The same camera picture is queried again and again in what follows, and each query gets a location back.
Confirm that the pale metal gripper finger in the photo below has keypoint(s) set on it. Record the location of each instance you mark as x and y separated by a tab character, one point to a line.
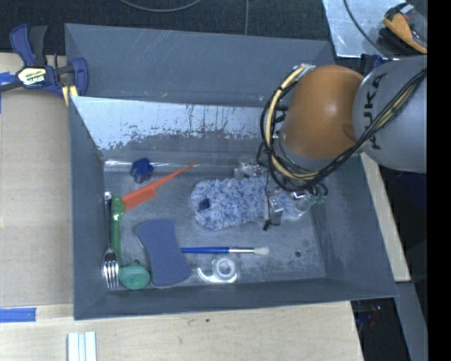
301	206
277	210

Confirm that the blue and white fluffy cloth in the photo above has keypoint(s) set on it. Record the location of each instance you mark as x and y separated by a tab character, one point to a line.
233	201

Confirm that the small dark blue piece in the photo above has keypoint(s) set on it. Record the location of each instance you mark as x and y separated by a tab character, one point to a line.
204	204

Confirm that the clear tape dispenser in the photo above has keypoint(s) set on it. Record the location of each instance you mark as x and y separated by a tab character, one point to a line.
222	270

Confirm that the blue flat oblong pad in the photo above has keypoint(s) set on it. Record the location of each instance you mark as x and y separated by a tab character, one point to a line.
163	252

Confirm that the orange tail comb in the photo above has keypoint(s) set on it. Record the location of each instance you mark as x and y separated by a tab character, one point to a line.
150	192

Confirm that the dark blue flower-shaped toy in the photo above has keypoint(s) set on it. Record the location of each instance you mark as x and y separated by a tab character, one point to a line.
141	169

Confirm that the grey metal bin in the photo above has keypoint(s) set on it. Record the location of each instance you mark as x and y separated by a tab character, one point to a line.
195	66

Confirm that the green plastic spoon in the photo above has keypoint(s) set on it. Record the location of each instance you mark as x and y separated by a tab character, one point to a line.
116	231

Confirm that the silver metal fork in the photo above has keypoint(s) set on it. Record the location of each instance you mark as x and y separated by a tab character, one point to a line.
111	267

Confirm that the pale wood flat board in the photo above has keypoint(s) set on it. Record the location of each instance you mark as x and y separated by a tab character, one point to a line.
34	201

